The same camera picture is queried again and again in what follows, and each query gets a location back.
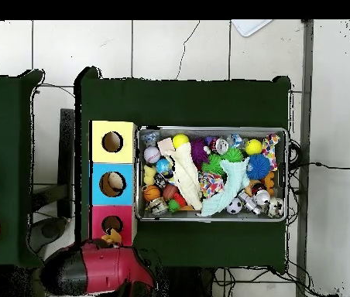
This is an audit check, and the crushed red soda can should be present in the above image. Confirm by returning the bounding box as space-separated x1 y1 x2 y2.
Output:
210 137 230 155

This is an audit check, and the brown teddy bear plush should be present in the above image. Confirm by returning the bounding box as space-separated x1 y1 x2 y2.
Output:
100 227 123 248

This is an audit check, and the silver mesh bin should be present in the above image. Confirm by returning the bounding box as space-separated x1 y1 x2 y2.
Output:
135 125 289 223

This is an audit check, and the wooden box with three holes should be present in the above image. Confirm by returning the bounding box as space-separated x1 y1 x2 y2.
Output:
87 119 139 247

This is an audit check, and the cream knitted cloth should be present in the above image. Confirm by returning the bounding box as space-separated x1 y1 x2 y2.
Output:
163 142 204 211

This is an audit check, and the wooden block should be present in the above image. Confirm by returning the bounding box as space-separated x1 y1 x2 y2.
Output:
156 138 176 152

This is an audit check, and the yellow ball with seam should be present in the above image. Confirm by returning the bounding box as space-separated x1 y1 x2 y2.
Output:
172 132 190 149

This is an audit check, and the white baseball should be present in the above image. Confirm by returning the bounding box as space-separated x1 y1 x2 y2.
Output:
142 145 162 164

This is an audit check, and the orange basketball toy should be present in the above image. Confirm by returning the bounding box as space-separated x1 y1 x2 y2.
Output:
142 184 162 203

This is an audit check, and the green spiky rubber ball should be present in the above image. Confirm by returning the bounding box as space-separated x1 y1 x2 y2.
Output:
221 146 245 163

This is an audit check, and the mint green knitted cloth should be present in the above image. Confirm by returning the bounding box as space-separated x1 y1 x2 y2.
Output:
199 155 252 217

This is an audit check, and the dark green table cloth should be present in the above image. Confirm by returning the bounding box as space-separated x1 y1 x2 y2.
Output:
74 66 292 275
0 69 46 267

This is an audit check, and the blue spiky rubber ball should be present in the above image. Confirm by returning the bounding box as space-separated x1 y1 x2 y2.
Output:
245 152 272 181

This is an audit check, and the black stand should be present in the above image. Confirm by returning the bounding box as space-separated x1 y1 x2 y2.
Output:
57 108 76 219

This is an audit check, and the white tray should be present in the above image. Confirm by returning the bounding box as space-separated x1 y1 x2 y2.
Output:
230 19 273 38

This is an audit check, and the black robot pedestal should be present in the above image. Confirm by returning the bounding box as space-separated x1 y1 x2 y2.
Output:
156 266 216 297

